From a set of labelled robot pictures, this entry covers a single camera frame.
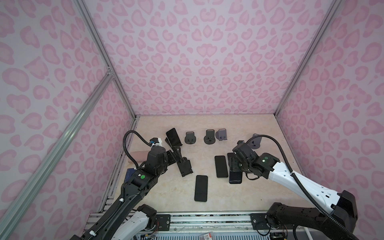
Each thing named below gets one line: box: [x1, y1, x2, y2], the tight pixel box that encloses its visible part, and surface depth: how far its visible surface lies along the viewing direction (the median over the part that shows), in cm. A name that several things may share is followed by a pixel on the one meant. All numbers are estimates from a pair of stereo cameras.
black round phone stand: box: [203, 129, 216, 145], surface depth 105 cm
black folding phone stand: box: [165, 137, 183, 159], surface depth 70 cm
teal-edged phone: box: [194, 175, 208, 202], surface depth 86 cm
